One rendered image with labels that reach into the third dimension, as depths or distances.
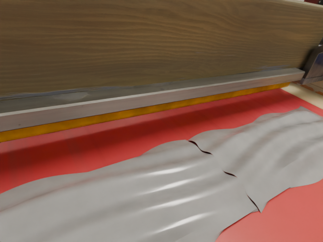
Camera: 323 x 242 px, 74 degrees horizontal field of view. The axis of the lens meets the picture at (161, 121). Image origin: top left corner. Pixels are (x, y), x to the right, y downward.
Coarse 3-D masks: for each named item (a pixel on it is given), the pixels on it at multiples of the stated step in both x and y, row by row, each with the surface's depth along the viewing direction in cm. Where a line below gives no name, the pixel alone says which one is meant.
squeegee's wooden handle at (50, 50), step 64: (0, 0) 9; (64, 0) 10; (128, 0) 11; (192, 0) 13; (256, 0) 16; (0, 64) 10; (64, 64) 11; (128, 64) 13; (192, 64) 16; (256, 64) 21
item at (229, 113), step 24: (240, 96) 26; (264, 96) 27; (288, 96) 28; (168, 120) 19; (192, 120) 20; (216, 120) 20; (240, 120) 21; (288, 192) 14; (312, 192) 14; (264, 216) 12; (288, 216) 12; (312, 216) 13; (288, 240) 11; (312, 240) 11
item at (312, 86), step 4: (304, 84) 32; (308, 84) 32; (312, 84) 31; (316, 84) 31; (320, 84) 31; (308, 88) 32; (312, 88) 31; (316, 88) 31; (320, 88) 31; (316, 92) 31; (320, 92) 31
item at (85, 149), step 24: (120, 120) 18; (144, 120) 18; (0, 144) 14; (24, 144) 14; (48, 144) 14; (72, 144) 15; (96, 144) 15; (120, 144) 15; (144, 144) 16; (0, 168) 12; (24, 168) 12; (48, 168) 13; (72, 168) 13; (96, 168) 13; (0, 192) 11; (216, 240) 11; (240, 240) 11; (264, 240) 11
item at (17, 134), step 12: (276, 84) 27; (288, 84) 29; (216, 96) 22; (228, 96) 23; (144, 108) 18; (156, 108) 18; (168, 108) 19; (72, 120) 15; (84, 120) 15; (96, 120) 16; (108, 120) 16; (0, 132) 13; (12, 132) 13; (24, 132) 13; (36, 132) 14; (48, 132) 14
